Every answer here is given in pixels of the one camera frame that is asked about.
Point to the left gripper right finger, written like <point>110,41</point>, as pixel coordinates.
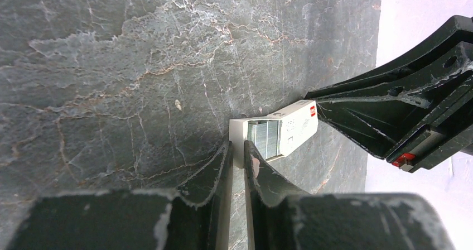
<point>283,216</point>

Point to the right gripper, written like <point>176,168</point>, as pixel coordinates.
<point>414,111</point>

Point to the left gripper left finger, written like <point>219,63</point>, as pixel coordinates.
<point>192,215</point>

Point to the staple box grey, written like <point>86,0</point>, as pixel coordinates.
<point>264,132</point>

